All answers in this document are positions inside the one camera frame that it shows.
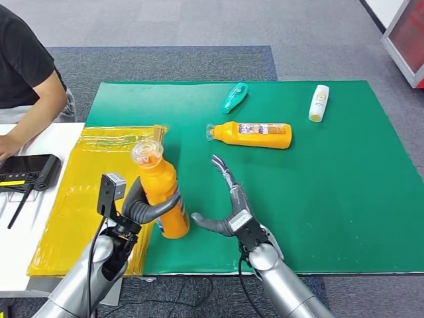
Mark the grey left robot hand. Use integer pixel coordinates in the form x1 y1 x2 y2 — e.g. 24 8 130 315
121 176 182 225

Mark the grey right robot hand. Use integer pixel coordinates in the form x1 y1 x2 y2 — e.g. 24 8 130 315
191 154 254 238

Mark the orange bottle with clear cap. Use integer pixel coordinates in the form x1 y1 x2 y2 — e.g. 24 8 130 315
205 121 293 150
131 140 190 240

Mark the teal plastic bottle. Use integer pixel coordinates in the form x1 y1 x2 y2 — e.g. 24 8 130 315
222 82 249 115

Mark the white plastic bottle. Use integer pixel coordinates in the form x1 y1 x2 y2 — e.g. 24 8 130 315
308 84 330 123

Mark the yellow film-wrapped cardboard sheet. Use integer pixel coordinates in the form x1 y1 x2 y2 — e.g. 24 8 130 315
27 125 167 278

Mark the green mat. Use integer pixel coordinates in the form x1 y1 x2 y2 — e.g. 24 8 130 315
85 80 424 276

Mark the black controller with antenna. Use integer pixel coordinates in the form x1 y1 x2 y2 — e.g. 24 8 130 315
0 154 63 231

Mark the person's hand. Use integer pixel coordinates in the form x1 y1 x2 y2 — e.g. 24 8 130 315
0 133 16 162

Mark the person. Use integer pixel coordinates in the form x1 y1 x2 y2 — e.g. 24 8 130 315
0 4 78 163

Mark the red and white cabinet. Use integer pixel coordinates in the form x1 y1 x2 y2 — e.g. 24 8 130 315
380 0 424 90

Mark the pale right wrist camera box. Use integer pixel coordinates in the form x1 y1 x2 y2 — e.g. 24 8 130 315
228 209 266 251

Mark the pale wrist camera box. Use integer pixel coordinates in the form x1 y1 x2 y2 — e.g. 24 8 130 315
97 173 127 218
228 209 266 251

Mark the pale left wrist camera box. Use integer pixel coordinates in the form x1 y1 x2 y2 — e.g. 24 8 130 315
97 173 127 218

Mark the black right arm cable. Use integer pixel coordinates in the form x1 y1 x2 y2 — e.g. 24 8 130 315
238 254 263 318

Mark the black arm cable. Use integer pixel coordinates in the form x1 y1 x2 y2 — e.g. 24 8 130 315
87 215 106 318
238 254 263 318

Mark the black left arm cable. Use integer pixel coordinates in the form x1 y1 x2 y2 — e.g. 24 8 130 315
87 215 106 318

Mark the black floor cable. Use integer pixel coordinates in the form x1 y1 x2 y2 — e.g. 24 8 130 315
132 277 214 308

